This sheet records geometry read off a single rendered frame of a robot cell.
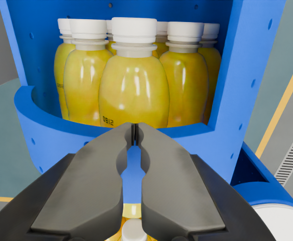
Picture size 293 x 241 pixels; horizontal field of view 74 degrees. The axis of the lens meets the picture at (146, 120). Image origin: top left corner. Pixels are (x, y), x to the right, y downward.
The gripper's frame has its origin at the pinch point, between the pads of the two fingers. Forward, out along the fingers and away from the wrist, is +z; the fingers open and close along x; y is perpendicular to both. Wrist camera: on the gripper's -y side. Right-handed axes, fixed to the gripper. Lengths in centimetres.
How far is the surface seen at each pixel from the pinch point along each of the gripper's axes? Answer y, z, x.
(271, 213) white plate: 35, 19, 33
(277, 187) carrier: 33, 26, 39
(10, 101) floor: 49, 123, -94
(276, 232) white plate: 43, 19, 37
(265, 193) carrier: 32, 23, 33
